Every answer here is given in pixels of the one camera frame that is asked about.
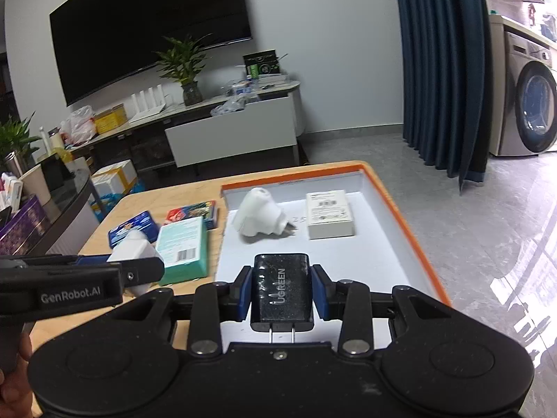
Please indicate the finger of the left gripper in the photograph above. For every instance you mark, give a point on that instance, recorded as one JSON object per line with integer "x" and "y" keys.
{"x": 136, "y": 272}

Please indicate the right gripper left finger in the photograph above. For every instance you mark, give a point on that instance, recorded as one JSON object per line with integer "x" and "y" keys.
{"x": 213, "y": 304}

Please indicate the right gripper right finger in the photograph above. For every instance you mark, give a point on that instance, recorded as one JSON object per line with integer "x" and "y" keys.
{"x": 347, "y": 301}

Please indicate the white plug adapter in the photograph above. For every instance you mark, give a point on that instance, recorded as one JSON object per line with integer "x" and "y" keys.
{"x": 134, "y": 245}

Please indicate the teal bandage box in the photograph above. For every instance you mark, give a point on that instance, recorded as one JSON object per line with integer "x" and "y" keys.
{"x": 183, "y": 247}

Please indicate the blue tin box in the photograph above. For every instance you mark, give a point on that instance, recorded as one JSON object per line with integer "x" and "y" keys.
{"x": 142, "y": 222}

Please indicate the orange white tray box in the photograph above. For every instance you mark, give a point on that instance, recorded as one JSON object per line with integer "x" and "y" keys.
{"x": 382, "y": 254}

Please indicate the black UGREEN charger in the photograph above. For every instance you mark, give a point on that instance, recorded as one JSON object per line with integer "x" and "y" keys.
{"x": 282, "y": 294}

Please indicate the red blue card box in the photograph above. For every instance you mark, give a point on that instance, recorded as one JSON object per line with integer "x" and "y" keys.
{"x": 207, "y": 210}

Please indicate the white plug-in diffuser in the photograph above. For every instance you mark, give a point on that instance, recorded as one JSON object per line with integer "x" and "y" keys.
{"x": 259, "y": 217}

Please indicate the left hand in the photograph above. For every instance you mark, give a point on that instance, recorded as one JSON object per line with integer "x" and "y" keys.
{"x": 16, "y": 394}

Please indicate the purple tissue box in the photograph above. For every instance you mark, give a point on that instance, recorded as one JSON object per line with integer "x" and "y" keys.
{"x": 25, "y": 229}

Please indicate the white small carton box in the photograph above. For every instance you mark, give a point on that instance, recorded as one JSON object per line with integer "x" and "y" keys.
{"x": 328, "y": 215}

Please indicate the white yellow cardboard box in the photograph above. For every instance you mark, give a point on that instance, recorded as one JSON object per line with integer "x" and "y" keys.
{"x": 117, "y": 178}

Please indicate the dark glass side table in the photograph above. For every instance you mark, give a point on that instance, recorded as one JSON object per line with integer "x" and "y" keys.
{"x": 72, "y": 220}

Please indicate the left potted plant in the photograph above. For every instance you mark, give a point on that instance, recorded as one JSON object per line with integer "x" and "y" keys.
{"x": 16, "y": 137}

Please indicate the white plastic bag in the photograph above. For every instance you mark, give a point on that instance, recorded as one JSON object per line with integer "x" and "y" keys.
{"x": 79, "y": 127}

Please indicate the white router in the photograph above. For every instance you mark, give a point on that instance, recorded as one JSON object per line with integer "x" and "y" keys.
{"x": 148, "y": 103}

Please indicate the white tv cabinet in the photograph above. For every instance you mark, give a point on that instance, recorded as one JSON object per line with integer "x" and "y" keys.
{"x": 184, "y": 136}

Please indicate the potted bamboo plant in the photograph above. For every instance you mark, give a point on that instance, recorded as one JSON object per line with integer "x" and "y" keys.
{"x": 182, "y": 63}

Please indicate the black green display box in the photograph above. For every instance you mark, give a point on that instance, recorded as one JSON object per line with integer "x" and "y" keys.
{"x": 261, "y": 64}

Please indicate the dark blue curtain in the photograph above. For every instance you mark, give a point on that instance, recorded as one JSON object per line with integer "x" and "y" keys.
{"x": 448, "y": 84}

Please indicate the silver washing machine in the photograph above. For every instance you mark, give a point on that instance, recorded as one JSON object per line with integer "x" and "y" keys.
{"x": 528, "y": 125}

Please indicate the black wall television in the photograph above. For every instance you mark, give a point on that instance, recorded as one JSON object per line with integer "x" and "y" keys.
{"x": 98, "y": 42}

